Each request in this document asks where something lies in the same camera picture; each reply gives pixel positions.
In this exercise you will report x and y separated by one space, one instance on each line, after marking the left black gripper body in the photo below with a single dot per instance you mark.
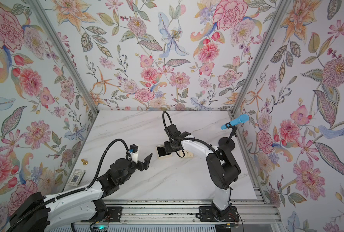
132 168

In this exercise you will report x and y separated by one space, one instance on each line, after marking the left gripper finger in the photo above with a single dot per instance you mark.
144 165
134 155

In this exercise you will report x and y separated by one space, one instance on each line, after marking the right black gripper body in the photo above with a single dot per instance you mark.
170 147

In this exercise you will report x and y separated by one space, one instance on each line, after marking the black foam necklace insert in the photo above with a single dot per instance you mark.
162 152

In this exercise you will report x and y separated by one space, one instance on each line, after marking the cream jewelry box base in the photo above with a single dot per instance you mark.
163 157

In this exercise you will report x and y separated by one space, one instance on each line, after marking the cream jewelry box lid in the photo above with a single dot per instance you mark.
187 154

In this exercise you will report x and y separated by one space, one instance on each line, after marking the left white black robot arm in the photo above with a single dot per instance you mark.
40 213

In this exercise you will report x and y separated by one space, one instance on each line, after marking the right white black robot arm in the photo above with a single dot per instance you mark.
222 166

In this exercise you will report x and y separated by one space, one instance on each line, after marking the small gold knob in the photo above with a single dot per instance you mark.
84 162

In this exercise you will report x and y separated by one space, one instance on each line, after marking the small framed card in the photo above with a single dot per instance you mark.
76 178

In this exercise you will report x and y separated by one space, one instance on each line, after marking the blue microphone on stand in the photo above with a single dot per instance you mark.
227 142

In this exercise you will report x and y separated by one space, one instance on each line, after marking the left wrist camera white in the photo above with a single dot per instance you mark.
134 153

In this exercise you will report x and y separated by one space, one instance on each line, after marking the aluminium mounting rail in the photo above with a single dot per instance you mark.
184 211

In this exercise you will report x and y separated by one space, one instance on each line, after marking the right aluminium corner post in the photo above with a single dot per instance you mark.
244 84

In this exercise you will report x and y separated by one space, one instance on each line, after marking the aluminium corner post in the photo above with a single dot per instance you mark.
38 10
244 84

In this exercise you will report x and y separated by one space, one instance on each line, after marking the left aluminium corner post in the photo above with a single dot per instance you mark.
38 10

